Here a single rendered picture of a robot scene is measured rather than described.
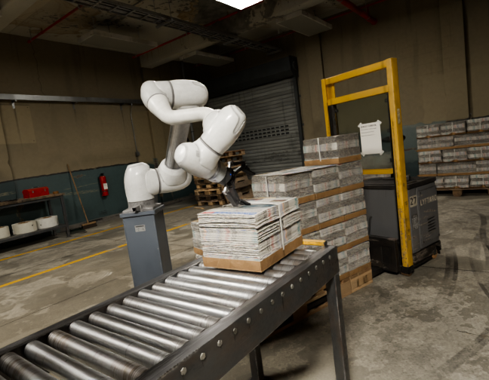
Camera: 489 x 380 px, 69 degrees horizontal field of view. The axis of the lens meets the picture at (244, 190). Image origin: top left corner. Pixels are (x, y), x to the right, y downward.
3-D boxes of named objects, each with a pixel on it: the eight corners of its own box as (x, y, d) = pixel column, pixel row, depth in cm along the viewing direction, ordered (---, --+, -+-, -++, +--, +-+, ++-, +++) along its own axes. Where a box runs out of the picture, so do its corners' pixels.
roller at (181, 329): (117, 313, 126) (115, 300, 126) (215, 343, 98) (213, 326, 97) (105, 320, 122) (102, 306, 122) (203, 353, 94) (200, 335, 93)
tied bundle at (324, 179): (281, 199, 293) (278, 171, 290) (306, 192, 310) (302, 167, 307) (316, 200, 262) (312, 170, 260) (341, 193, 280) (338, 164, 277)
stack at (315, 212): (205, 334, 253) (189, 221, 244) (317, 282, 320) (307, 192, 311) (235, 356, 222) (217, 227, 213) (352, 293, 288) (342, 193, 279)
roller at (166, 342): (100, 321, 121) (98, 307, 121) (198, 356, 93) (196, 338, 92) (87, 329, 117) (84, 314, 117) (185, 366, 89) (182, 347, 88)
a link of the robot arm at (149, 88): (146, 90, 153) (176, 89, 160) (135, 74, 165) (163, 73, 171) (146, 117, 161) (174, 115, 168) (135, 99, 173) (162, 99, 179)
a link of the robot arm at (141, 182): (124, 201, 212) (118, 165, 210) (154, 196, 221) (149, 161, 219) (130, 203, 198) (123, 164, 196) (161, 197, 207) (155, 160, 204)
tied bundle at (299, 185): (253, 206, 276) (249, 176, 273) (281, 198, 293) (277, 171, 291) (287, 208, 246) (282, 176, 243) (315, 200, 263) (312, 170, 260)
